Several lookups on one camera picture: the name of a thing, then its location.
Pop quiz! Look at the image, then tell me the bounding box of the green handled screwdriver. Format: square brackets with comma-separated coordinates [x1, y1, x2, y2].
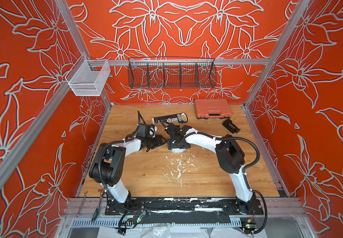
[91, 200, 102, 223]

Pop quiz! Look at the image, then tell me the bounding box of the white alarm device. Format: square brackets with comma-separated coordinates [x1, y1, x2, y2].
[171, 148, 185, 154]

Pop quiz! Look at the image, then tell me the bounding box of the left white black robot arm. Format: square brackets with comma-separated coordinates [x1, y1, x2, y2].
[89, 134, 167, 211]

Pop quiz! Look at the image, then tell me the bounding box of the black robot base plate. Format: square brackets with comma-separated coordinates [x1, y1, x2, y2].
[105, 197, 264, 216]

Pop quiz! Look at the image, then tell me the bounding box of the red plastic tool case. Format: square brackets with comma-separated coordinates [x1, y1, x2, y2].
[194, 99, 232, 119]

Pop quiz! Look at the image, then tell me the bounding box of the white wire mesh basket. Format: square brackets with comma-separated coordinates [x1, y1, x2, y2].
[65, 55, 111, 96]

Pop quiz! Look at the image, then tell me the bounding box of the small black holder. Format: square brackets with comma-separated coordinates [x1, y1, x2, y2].
[222, 119, 240, 134]

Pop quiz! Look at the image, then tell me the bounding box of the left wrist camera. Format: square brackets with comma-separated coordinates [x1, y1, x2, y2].
[125, 111, 157, 139]

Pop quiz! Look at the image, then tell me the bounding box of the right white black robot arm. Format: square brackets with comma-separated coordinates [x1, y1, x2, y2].
[163, 123, 264, 214]

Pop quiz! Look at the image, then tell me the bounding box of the black wire wall basket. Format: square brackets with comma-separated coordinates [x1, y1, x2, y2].
[128, 57, 218, 89]

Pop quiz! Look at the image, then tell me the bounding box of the black white hand tool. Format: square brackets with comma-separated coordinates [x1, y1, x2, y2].
[152, 113, 188, 124]

